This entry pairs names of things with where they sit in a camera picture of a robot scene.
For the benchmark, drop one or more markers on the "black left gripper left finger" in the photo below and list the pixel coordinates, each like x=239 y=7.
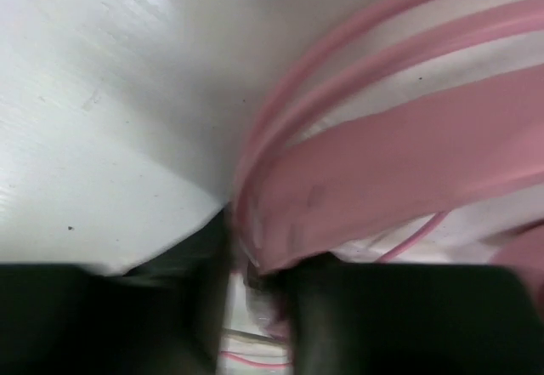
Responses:
x=164 y=316

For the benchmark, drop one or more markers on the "pink headphones with cable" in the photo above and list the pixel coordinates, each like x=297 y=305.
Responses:
x=410 y=134

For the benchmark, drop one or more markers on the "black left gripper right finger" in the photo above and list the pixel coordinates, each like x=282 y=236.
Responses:
x=346 y=318

